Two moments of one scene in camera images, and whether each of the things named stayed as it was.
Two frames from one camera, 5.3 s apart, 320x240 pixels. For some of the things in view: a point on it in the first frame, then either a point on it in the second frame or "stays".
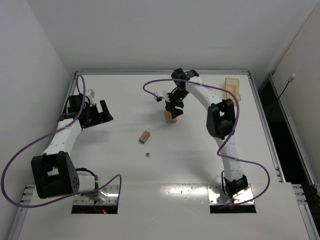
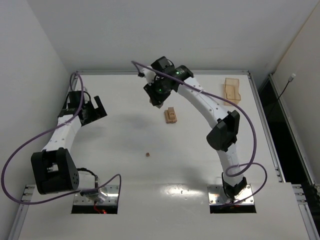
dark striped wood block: (144, 137) → (158, 106)
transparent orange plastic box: (232, 85) stays
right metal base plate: (216, 195) stays
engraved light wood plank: (173, 120) stays
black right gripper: (173, 107) → (155, 97)
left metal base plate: (108, 195) stays
